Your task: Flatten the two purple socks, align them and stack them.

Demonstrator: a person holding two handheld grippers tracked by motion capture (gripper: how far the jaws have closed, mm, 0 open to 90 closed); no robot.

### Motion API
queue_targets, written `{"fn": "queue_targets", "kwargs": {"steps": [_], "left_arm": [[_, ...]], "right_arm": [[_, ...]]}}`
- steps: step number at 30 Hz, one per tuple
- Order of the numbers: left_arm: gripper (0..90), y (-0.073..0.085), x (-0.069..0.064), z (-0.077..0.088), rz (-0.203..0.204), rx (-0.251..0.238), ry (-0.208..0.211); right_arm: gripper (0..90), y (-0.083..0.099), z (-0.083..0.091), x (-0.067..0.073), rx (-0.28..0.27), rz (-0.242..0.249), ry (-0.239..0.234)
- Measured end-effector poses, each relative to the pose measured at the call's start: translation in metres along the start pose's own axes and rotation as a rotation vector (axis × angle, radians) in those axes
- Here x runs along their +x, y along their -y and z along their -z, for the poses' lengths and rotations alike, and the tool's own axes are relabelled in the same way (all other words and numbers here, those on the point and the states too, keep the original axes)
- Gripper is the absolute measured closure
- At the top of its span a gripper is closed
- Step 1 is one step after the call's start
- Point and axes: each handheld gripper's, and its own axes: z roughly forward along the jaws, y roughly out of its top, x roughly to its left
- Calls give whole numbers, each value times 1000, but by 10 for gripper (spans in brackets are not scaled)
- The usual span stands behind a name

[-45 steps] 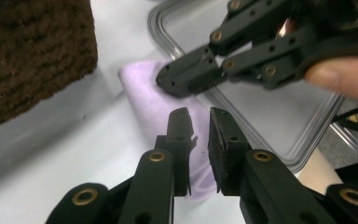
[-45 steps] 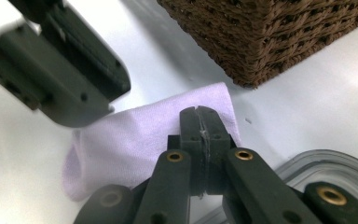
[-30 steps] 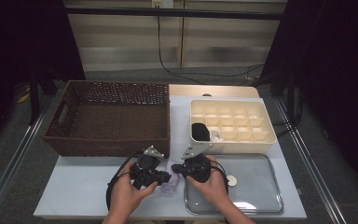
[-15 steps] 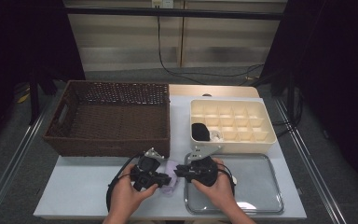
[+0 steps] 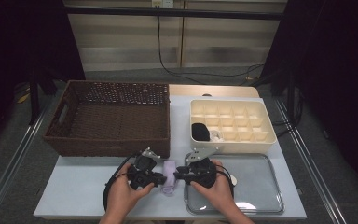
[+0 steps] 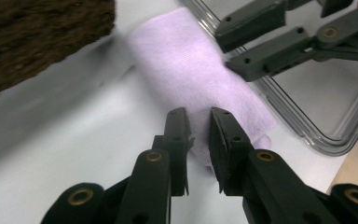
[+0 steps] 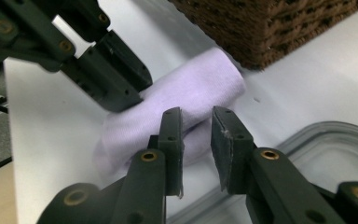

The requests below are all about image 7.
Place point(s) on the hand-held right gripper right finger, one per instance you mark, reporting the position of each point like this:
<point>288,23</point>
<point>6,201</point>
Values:
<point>233,149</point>

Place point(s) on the brown wicker basket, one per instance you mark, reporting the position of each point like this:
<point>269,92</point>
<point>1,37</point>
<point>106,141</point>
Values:
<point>261,28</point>

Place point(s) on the lilac sock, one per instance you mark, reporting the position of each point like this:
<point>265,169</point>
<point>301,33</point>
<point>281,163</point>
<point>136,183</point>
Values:
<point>199,81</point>
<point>121,146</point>

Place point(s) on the clear plastic box lid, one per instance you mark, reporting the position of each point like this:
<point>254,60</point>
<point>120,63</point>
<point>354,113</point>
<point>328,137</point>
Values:
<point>332,149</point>

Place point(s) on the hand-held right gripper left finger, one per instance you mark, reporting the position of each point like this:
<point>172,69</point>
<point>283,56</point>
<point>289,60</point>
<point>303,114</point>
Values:
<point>174,149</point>

